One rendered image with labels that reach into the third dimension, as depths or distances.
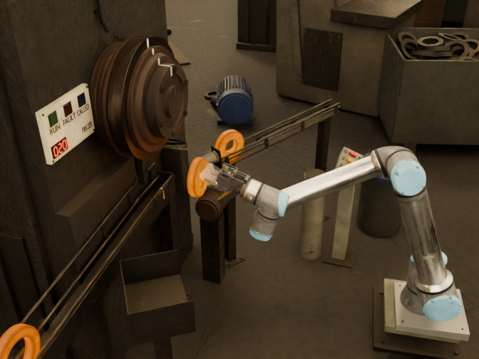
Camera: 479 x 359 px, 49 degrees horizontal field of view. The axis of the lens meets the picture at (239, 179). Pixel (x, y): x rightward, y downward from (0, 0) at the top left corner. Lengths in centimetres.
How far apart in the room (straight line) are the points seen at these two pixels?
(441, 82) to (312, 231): 157
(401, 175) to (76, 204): 115
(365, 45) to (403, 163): 257
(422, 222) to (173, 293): 95
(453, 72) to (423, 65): 21
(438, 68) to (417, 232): 194
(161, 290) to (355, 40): 307
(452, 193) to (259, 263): 148
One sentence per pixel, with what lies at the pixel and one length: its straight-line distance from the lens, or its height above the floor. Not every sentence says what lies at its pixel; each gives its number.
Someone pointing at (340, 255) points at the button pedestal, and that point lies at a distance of 295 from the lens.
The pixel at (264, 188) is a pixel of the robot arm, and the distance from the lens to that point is 198.
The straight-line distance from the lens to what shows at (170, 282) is 192.
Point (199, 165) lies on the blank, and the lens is 202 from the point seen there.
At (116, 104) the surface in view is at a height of 118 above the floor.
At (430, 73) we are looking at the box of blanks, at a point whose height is 66.
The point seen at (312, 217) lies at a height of 29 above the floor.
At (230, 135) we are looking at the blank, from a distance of 251.
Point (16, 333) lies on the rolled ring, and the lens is 165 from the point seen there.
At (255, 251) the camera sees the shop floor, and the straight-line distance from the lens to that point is 299.
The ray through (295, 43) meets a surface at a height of 55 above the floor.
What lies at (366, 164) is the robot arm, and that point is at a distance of 209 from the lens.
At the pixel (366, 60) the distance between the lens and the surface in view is 447.
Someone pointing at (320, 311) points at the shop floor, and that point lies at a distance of 268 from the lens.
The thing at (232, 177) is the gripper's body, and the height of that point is 86.
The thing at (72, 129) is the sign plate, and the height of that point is 112.
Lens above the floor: 189
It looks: 31 degrees down
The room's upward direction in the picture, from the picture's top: straight up
